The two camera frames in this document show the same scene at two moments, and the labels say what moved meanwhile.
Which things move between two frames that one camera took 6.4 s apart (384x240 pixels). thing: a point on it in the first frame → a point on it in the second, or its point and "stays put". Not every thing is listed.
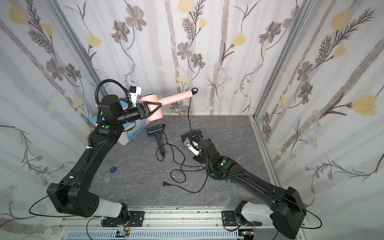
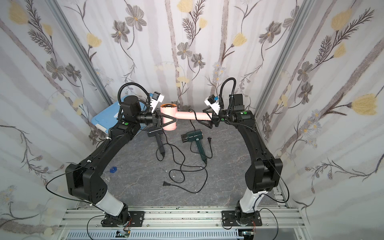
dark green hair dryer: [195, 135] stays put
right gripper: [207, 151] → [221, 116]
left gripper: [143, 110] → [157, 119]
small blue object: [113, 169] stays put
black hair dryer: [157, 130] stays put
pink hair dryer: [153, 97] → [170, 110]
